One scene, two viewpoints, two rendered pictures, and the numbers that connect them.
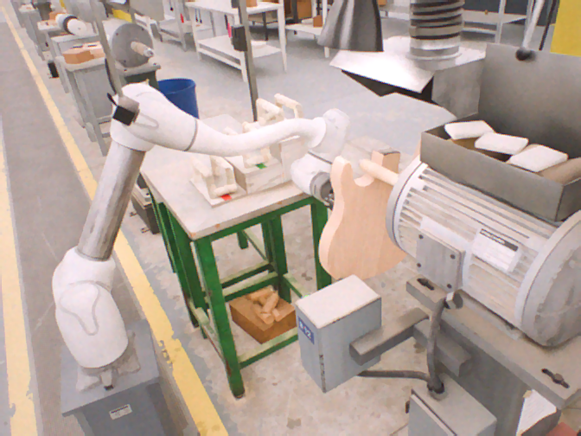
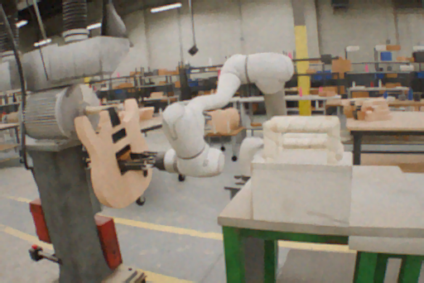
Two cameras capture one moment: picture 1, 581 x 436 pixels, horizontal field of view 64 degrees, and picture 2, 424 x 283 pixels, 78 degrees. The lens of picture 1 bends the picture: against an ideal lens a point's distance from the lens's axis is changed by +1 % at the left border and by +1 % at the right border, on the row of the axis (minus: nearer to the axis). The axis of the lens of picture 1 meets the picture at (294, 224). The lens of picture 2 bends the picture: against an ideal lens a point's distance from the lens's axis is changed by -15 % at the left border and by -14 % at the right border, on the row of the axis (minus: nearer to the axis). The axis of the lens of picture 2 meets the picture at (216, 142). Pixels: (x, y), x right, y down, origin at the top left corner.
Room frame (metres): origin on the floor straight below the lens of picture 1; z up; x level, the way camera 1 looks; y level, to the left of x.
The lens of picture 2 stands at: (2.26, -0.68, 1.33)
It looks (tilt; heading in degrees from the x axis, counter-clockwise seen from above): 12 degrees down; 140
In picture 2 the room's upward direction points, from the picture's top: 4 degrees counter-clockwise
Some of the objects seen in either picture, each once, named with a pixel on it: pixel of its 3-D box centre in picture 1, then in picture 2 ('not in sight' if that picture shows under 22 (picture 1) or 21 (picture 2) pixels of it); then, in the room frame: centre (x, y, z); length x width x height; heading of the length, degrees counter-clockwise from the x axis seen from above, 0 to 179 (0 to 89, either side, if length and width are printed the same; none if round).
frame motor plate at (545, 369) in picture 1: (514, 308); (54, 141); (0.65, -0.41, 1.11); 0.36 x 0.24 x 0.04; 27
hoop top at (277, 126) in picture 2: (287, 102); (300, 126); (1.82, -0.03, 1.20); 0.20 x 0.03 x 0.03; 26
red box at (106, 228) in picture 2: not in sight; (96, 236); (0.58, -0.27, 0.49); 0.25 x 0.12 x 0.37; 27
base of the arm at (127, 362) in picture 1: (105, 359); (250, 176); (1.00, 0.61, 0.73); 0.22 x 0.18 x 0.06; 20
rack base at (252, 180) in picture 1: (250, 166); not in sight; (1.73, 0.15, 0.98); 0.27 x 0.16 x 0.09; 27
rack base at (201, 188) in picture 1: (216, 187); not in sight; (1.66, 0.29, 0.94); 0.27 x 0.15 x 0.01; 27
